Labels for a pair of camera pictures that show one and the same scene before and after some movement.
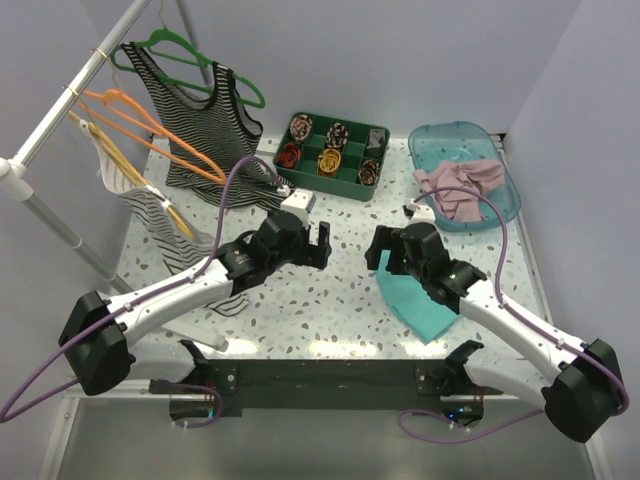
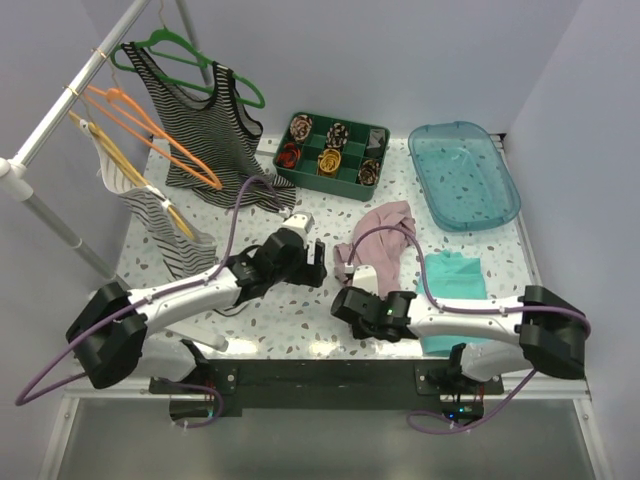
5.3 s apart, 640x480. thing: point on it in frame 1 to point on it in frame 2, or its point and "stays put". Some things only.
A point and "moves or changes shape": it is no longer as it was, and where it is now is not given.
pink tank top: (462, 206) to (381, 249)
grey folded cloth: (376, 135) stays put
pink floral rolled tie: (300, 127) stays put
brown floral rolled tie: (368, 172) stays put
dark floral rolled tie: (337, 136) stays put
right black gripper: (383, 241) to (360, 332)
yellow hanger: (127, 165) stays put
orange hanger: (216, 176) moves or changes shape
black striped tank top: (212, 142) stays put
